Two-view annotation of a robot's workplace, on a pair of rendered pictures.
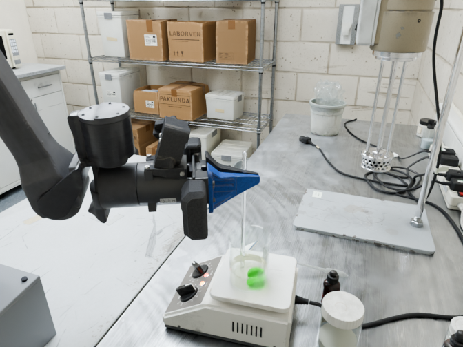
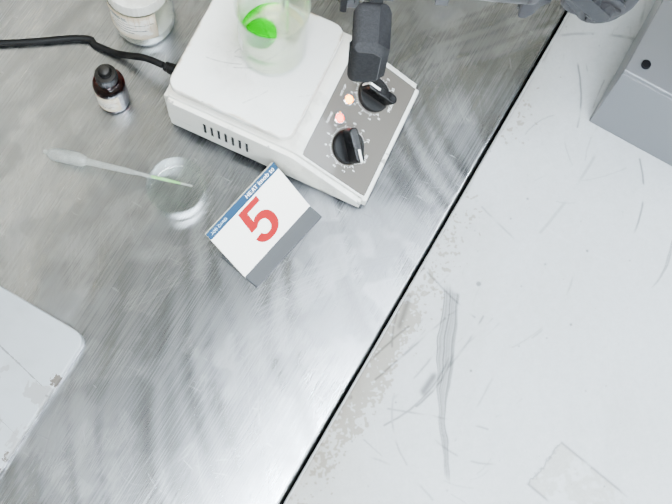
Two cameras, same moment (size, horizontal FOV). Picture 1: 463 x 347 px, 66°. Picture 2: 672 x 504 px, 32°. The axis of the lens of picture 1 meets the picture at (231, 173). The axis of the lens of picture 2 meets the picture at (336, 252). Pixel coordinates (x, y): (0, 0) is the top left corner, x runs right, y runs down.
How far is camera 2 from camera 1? 1.03 m
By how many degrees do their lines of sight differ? 80
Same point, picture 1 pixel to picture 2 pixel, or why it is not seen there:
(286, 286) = (212, 19)
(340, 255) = (22, 216)
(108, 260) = (537, 295)
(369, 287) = (17, 118)
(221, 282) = (320, 48)
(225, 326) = not seen: hidden behind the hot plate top
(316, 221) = (16, 341)
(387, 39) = not seen: outside the picture
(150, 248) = (448, 323)
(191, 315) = not seen: hidden behind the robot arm
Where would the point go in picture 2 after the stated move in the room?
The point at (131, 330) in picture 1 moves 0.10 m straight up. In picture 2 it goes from (467, 105) to (485, 61)
